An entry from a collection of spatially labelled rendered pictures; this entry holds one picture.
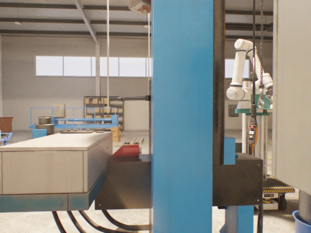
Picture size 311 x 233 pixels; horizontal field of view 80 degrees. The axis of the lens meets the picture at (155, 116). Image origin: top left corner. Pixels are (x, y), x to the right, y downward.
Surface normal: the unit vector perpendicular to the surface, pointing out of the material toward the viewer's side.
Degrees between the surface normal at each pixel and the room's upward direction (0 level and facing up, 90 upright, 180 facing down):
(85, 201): 90
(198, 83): 90
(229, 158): 90
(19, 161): 90
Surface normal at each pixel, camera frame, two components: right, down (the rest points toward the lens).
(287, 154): -1.00, 0.00
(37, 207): 0.06, 0.02
